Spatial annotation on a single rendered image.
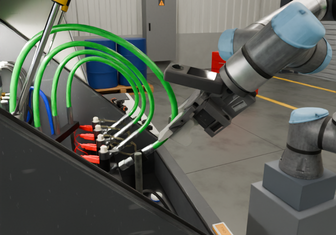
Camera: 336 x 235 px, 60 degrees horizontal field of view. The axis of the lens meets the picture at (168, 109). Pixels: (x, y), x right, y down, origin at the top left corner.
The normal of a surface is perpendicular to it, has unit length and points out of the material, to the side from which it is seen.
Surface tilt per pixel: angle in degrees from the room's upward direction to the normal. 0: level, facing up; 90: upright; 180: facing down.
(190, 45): 90
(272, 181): 90
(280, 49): 101
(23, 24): 90
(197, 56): 90
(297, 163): 73
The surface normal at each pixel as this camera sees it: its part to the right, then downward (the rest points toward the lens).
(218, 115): -0.31, 0.49
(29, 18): 0.31, 0.29
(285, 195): -0.91, 0.13
